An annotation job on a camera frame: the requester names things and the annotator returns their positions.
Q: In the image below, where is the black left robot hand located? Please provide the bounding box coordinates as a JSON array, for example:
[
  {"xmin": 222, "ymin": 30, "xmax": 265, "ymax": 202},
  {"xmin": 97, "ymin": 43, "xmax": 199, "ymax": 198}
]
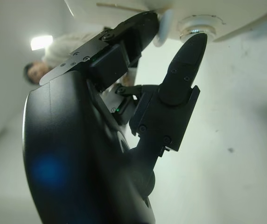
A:
[{"xmin": 22, "ymin": 10, "xmax": 208, "ymax": 224}]

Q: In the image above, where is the white two-slot toaster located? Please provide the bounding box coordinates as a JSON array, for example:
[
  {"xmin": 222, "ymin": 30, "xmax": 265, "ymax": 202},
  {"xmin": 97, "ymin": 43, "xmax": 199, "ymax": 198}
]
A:
[{"xmin": 64, "ymin": 0, "xmax": 267, "ymax": 47}]

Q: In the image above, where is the person in black trousers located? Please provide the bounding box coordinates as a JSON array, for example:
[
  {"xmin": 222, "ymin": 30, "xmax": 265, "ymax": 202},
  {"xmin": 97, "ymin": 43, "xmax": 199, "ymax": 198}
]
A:
[{"xmin": 22, "ymin": 31, "xmax": 139, "ymax": 105}]

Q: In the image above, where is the bright ceiling light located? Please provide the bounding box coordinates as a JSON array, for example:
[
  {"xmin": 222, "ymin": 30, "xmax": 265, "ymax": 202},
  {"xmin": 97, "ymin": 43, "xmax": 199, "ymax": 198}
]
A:
[{"xmin": 30, "ymin": 35, "xmax": 54, "ymax": 51}]

